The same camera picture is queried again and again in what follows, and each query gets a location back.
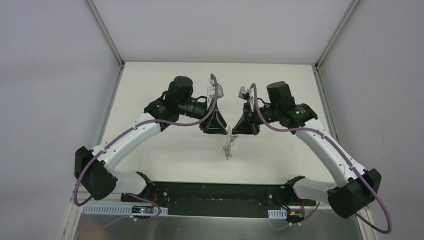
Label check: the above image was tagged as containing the key with green tag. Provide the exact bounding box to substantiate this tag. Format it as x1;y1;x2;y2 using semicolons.
230;135;238;144

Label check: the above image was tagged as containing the large metal keyring with clips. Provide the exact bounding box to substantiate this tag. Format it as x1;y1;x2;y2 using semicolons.
222;125;233;160

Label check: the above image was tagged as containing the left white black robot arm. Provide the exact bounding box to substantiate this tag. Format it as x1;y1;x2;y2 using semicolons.
73;74;228;205

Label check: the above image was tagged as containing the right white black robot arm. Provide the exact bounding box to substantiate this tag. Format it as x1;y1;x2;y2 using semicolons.
231;81;382;219

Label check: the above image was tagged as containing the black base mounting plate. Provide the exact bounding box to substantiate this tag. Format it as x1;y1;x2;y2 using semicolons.
139;181;316;218

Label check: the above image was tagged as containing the right circuit board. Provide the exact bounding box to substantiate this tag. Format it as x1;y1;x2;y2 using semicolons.
286;209;305;224

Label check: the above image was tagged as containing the circuit board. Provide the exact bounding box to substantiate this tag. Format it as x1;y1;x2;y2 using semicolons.
131;205;155;216
286;209;305;224

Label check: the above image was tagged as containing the left circuit board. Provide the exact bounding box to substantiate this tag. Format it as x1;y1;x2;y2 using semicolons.
131;205;155;216

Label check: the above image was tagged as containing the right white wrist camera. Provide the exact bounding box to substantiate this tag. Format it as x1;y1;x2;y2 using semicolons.
238;86;254;103

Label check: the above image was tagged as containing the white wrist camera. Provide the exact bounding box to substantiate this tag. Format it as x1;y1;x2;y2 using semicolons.
238;86;254;103
206;79;224;109

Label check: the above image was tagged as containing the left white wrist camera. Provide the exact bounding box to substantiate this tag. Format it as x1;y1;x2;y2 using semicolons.
206;79;224;109

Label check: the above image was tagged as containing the right white cable duct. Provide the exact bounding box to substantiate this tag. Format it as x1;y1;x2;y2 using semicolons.
267;208;288;220

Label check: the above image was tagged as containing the white cable duct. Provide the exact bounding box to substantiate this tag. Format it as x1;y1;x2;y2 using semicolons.
82;203;169;217
267;208;288;220

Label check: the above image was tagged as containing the left white cable duct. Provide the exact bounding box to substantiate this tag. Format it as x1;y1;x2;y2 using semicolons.
82;203;169;217

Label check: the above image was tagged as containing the right aluminium frame post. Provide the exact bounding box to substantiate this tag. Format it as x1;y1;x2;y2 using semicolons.
314;0;362;69

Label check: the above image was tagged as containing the aluminium frame post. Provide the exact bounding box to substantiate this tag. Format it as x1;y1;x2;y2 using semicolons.
84;0;125;69
314;0;362;69

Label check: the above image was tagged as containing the left aluminium frame post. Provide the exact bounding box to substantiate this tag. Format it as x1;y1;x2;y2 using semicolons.
84;0;125;69

